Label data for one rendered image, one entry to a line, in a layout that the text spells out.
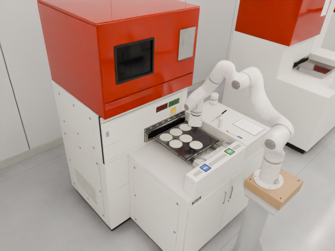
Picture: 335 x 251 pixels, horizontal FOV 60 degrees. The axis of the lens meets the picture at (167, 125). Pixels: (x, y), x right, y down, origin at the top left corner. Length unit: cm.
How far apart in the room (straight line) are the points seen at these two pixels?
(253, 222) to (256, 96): 95
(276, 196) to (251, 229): 45
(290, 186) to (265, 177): 18
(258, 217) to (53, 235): 172
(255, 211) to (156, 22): 142
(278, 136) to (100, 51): 108
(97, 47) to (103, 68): 13
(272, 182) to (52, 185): 219
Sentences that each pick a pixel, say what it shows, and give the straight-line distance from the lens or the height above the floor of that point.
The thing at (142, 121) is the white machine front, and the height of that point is 105.
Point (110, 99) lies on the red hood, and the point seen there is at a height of 135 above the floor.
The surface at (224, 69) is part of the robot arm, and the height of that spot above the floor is 156.
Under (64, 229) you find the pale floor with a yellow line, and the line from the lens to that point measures 285.
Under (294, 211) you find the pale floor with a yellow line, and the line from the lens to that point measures 320.
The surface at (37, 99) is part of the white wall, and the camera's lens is 338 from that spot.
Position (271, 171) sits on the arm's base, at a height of 102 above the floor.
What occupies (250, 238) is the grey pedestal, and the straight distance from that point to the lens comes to 239.
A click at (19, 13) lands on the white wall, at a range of 308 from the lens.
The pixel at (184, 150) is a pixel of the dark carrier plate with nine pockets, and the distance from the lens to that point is 212.
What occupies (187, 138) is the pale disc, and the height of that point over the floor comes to 90.
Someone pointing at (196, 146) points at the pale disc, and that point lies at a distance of 217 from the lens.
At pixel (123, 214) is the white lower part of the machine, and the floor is 17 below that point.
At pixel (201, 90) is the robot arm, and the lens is 193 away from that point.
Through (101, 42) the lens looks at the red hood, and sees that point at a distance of 164.
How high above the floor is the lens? 222
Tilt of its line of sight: 34 degrees down
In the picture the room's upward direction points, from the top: 3 degrees clockwise
